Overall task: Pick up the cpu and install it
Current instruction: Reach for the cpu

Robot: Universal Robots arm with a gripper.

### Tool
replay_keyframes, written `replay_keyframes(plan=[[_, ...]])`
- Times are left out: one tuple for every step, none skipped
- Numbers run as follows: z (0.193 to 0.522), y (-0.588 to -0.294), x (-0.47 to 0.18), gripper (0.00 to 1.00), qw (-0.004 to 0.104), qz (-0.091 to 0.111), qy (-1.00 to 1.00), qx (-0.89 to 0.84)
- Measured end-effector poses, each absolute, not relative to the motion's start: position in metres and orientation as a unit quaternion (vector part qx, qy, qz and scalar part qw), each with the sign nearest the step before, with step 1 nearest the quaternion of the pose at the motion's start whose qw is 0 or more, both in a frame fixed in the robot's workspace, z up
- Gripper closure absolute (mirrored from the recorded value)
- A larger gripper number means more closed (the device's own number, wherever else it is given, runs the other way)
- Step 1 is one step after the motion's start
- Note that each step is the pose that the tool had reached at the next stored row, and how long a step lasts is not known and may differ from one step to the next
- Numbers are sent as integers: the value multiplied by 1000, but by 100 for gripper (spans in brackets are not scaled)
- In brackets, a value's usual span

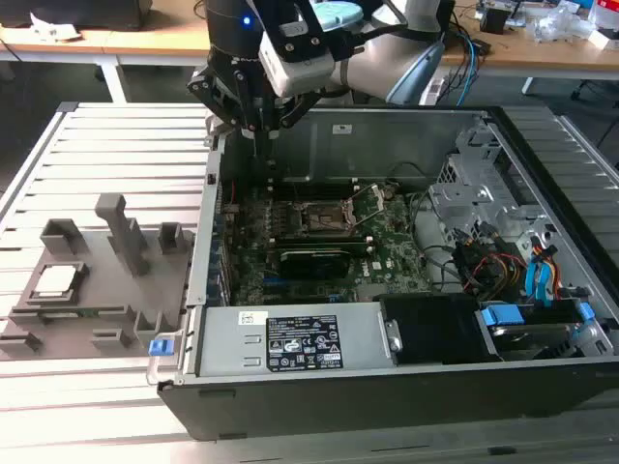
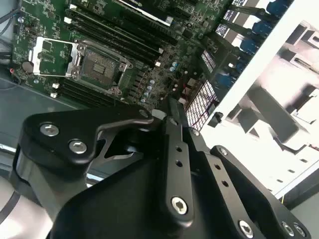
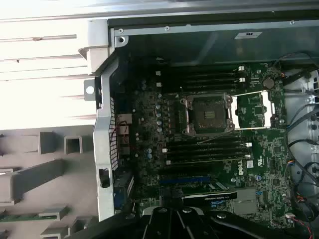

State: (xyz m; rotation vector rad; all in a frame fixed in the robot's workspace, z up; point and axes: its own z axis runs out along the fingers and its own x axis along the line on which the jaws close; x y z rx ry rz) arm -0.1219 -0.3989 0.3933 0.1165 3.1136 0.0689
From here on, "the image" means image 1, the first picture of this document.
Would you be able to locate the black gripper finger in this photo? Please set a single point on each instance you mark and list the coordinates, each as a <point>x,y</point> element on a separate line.
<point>217,94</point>
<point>297,108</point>

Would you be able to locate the silver CPU chip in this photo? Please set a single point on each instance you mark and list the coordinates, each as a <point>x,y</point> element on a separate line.
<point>57,280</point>

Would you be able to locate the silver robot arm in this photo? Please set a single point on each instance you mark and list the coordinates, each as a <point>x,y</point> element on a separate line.
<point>372,67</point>

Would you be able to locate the CPU socket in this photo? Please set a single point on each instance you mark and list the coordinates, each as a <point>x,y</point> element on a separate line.
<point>321,217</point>

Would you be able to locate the white certification sticker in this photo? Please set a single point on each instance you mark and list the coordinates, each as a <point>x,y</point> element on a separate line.
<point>342,129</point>

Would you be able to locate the light wooden desk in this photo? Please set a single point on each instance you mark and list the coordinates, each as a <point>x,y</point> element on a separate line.
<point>532,60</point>
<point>145,46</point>

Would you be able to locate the white power strip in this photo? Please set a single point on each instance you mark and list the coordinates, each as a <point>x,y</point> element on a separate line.
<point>435,92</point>

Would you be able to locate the green RAM stick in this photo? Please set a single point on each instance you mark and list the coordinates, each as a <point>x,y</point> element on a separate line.
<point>72,314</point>
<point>329,246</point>

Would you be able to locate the black graphics card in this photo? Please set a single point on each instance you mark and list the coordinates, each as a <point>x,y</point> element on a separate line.
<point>314,265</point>

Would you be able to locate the black desktop device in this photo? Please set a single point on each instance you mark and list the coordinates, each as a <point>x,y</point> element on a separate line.
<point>72,12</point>

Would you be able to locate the green motherboard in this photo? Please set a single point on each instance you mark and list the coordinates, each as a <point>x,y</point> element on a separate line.
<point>387,251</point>

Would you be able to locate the blue expansion slot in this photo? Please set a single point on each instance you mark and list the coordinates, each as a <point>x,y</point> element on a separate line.
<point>275,281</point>

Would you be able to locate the crumpled white paper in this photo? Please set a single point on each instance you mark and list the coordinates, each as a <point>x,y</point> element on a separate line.
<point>53,29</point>

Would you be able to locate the black tower box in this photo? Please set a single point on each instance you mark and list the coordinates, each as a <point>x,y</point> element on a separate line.
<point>447,14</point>

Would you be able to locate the metal drive cage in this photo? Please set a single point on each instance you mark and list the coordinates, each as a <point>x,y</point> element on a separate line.
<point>464,193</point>

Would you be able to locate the silver chipset heatsink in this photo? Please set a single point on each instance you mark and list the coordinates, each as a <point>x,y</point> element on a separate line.
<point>372,291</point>

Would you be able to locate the grey parts rack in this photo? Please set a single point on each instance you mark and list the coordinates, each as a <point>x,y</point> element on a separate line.
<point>97,290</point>

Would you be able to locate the grey power supply unit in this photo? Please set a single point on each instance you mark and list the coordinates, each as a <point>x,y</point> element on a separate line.
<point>227,348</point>

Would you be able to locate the blue case latch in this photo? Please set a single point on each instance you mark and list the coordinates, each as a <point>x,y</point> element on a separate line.
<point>161,348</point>

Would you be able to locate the clear plastic bags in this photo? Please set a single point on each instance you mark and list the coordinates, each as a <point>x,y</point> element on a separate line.
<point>556,24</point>

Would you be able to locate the hard disk blue carrier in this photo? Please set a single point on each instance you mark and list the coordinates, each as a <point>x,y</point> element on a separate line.
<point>503,319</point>

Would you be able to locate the black PC case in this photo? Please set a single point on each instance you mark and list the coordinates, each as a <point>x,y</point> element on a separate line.
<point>338,411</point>

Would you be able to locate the white red cardboard box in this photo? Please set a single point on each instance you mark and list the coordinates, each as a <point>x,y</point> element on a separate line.
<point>607,19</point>

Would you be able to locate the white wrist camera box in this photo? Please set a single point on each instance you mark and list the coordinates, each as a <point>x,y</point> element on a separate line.
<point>309,72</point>

